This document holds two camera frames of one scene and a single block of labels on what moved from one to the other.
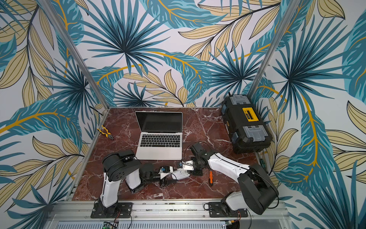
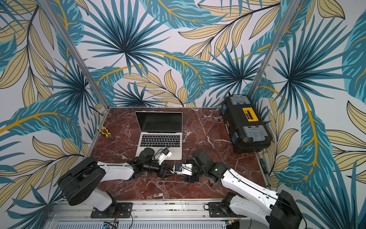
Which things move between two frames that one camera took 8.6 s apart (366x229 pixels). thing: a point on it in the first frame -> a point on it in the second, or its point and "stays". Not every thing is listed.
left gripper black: (167, 182) -> (163, 171)
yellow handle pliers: (108, 135) stays
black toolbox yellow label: (247, 129) stays
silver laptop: (160, 137) stays
